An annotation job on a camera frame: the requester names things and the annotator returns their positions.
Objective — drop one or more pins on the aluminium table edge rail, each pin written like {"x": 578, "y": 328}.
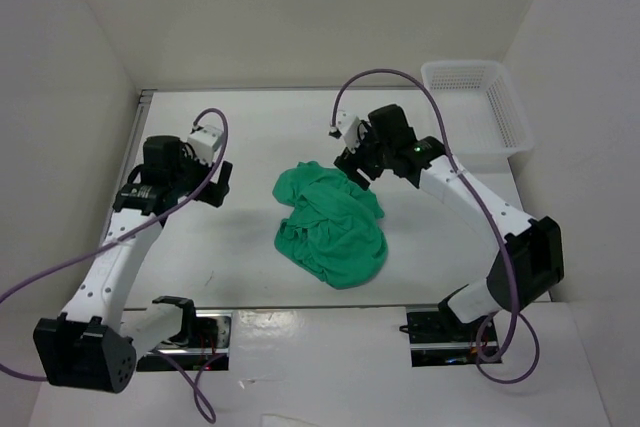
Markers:
{"x": 144, "y": 101}

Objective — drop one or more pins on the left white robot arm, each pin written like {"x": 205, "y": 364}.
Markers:
{"x": 88, "y": 345}

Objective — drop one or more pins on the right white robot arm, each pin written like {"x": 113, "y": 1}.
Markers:
{"x": 529, "y": 257}

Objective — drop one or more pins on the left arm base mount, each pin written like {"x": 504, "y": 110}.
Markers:
{"x": 208, "y": 347}

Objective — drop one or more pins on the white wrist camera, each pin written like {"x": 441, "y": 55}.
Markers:
{"x": 205, "y": 141}
{"x": 351, "y": 129}

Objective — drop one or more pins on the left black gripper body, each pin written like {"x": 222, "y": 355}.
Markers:
{"x": 191, "y": 174}

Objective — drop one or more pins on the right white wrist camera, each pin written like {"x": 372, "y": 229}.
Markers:
{"x": 351, "y": 129}

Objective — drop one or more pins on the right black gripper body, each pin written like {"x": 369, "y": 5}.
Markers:
{"x": 371, "y": 154}

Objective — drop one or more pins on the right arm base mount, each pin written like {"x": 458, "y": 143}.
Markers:
{"x": 434, "y": 342}

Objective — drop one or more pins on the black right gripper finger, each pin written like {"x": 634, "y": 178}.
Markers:
{"x": 346, "y": 161}
{"x": 364, "y": 178}

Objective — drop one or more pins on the green tank top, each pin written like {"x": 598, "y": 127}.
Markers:
{"x": 333, "y": 230}

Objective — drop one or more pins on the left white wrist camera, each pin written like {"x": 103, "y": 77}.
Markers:
{"x": 205, "y": 141}

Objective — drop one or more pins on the white plastic mesh basket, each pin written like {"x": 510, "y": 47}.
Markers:
{"x": 483, "y": 115}

